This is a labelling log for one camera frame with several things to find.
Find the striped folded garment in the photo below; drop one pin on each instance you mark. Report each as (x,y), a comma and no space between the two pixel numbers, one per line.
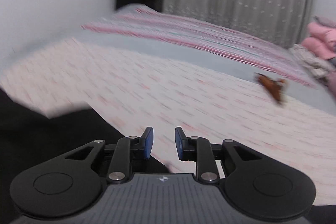
(316,67)

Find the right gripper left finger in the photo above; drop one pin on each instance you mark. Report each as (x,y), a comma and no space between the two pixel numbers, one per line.
(141,146)

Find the pink folded clothes pile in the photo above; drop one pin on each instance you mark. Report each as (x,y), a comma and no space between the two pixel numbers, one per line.
(321,39)

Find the cherry print white cloth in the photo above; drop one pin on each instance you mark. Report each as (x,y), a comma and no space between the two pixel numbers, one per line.
(132,90)

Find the black pants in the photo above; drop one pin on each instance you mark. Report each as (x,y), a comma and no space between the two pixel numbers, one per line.
(76,168)

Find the brown hair claw clip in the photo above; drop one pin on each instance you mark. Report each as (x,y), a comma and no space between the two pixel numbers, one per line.
(275,88)

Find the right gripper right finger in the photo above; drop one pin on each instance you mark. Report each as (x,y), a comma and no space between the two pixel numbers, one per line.
(186,146)

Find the pink striped sheet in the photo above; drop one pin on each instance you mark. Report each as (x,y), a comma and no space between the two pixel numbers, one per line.
(140,21)

